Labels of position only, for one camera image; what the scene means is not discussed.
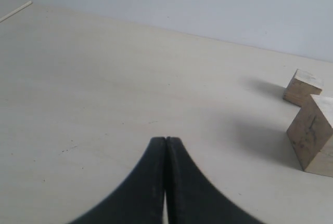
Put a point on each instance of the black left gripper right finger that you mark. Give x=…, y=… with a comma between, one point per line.
x=190, y=196

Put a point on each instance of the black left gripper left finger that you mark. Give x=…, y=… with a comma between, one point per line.
x=140, y=197

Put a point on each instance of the largest wooden cube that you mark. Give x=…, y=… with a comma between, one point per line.
x=310, y=134

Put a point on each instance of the tall wooden cube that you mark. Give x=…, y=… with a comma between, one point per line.
x=301, y=86

